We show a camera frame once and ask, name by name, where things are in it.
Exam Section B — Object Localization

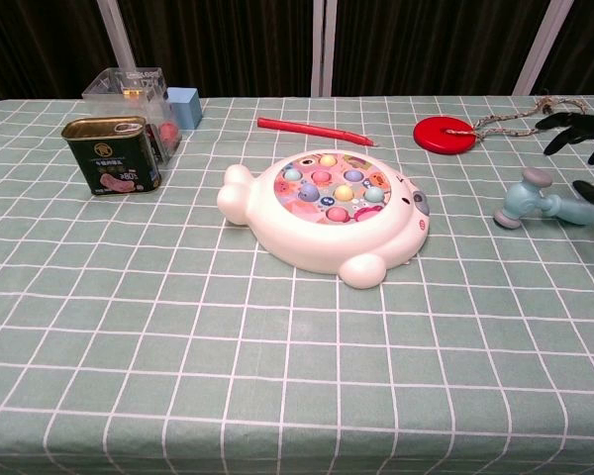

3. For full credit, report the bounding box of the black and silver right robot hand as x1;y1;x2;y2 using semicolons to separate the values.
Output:
534;109;594;209

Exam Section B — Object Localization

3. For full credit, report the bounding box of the light blue toy hammer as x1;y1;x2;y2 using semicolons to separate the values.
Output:
493;166;594;233

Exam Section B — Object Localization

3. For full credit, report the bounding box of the white whack-a-mole toy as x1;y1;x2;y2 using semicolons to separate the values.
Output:
216;147;432;291

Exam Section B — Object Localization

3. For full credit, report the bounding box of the dark curtain panel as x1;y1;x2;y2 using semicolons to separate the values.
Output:
534;0;594;96
332;0;550;98
116;0;314;99
0;0;120;108

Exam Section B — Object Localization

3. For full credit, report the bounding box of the red disc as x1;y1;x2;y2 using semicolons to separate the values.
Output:
413;116;478;156

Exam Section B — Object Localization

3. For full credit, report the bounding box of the red pen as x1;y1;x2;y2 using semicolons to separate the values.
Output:
256;117;380;148

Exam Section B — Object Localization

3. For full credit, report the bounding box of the light blue cube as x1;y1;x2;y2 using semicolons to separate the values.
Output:
166;86;203;131

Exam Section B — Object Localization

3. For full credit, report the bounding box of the clear plastic box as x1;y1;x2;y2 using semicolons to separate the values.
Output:
81;66;183;164

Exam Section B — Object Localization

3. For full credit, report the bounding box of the green checked tablecloth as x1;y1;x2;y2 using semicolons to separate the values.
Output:
0;94;594;475

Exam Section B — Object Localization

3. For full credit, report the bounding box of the dark green meat can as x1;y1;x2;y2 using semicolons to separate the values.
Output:
60;116;162;198

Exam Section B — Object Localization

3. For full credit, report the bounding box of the braided rope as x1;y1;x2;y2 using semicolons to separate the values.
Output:
445;93;590;143

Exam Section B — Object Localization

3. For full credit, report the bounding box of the grey partition post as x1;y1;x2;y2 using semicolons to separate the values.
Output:
310;0;336;98
96;0;141;75
512;0;575;97

